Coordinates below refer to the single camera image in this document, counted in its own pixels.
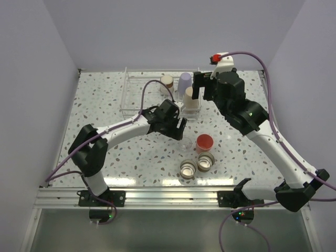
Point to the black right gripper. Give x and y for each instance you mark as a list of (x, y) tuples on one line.
[(200, 79)]

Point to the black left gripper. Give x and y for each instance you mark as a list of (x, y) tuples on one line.
[(176, 133)]

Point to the clear glass cup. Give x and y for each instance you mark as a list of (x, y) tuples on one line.
[(186, 144)]

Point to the lavender plastic cup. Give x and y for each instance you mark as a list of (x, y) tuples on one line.
[(184, 82)]

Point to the beige plastic cup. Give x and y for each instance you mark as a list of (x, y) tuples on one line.
[(190, 105)]

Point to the red plastic cup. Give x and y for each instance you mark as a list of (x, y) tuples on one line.
[(204, 143)]

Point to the steel cup brown band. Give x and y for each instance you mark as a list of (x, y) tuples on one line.
[(168, 81)]

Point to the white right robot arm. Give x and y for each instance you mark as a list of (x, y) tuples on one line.
[(301, 179)]

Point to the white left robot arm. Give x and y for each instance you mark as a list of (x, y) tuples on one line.
[(91, 145)]

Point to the steel cup middle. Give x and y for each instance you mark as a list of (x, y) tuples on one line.
[(188, 169)]

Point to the steel cup right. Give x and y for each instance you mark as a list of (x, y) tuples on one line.
[(205, 161)]

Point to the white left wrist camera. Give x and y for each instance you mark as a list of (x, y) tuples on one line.
[(180, 105)]

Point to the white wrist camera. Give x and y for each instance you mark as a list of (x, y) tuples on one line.
[(180, 105), (224, 64)]

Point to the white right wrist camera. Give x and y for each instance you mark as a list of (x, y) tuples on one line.
[(224, 64)]

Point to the white wire dish rack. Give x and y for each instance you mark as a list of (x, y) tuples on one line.
[(155, 94)]

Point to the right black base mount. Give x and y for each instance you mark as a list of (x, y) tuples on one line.
[(235, 200)]

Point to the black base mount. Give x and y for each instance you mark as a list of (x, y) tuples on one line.
[(235, 200), (103, 209)]

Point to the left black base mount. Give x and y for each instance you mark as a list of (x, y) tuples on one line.
[(103, 209)]

